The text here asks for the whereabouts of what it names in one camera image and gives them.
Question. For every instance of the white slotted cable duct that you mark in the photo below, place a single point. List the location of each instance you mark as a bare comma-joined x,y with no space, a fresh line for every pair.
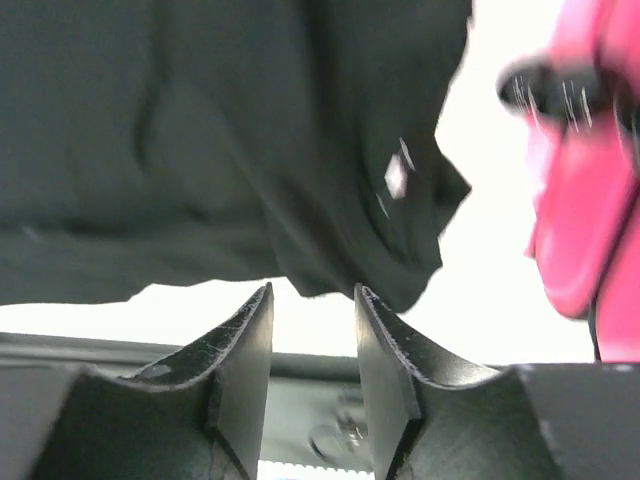
269,470

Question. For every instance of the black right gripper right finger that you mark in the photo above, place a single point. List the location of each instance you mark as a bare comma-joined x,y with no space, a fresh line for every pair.
434,415

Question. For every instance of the black t shirt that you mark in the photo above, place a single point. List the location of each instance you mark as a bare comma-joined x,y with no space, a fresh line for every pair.
178,142

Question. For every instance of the black and pink drawer box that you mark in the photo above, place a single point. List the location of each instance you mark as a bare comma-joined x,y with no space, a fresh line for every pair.
580,98

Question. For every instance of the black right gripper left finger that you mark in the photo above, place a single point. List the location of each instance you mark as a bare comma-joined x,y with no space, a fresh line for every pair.
197,413

